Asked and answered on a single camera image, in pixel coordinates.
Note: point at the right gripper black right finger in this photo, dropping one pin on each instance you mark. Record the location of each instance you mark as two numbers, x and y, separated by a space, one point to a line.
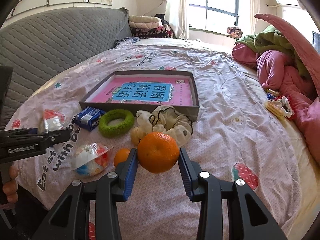
248 217

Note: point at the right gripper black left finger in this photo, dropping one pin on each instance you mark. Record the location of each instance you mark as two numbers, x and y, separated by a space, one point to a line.
69 216

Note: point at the red white snack ball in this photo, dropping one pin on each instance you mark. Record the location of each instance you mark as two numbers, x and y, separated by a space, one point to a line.
51 121

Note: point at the blue white snack ball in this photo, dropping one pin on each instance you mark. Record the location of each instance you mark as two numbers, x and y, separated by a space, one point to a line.
91 159

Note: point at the blue tissue packet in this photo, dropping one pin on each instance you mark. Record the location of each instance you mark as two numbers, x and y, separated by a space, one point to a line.
88 118

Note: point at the small orange mandarin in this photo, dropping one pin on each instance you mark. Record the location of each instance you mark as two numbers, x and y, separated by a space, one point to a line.
121 156

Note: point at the beige round onion-like ball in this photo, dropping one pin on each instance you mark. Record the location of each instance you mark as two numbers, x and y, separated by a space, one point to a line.
137 134

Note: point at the large orange mandarin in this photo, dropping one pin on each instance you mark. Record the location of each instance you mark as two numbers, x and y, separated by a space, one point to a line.
157 152

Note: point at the cream drawstring cloth bag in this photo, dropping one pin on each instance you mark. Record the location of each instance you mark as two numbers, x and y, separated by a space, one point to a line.
167 120

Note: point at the person's left hand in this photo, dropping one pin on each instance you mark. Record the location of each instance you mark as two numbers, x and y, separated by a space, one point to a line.
10 188

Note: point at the pink patterned bed sheet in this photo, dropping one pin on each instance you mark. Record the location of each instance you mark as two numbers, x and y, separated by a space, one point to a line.
233 130

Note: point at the grey quilted headboard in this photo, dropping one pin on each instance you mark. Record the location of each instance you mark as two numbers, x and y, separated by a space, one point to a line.
41 46

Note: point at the pile of snack packets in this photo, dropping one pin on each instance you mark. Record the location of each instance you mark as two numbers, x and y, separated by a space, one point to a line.
279 105

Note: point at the grey box lid tray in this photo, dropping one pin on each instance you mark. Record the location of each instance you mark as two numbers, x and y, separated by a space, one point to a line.
190 111

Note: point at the pink crumpled quilt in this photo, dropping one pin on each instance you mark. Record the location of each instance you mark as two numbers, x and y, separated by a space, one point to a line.
277 71

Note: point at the stack of folded blankets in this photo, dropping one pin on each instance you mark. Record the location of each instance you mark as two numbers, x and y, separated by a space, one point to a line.
145 27

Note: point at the green blanket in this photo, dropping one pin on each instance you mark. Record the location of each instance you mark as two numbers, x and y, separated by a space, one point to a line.
272 39

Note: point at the floral cloth on windowsill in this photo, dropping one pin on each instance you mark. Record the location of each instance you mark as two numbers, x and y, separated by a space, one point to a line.
234 32

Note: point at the white curtain left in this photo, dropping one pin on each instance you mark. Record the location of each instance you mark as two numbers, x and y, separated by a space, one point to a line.
177 14

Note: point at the white curtain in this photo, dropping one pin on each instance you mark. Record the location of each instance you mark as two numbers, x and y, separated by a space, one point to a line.
254 9
177 14

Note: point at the white curtain right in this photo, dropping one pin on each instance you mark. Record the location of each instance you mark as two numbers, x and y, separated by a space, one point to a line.
254 9

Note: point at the window with dark frame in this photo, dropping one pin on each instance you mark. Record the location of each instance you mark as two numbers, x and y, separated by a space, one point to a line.
218 15

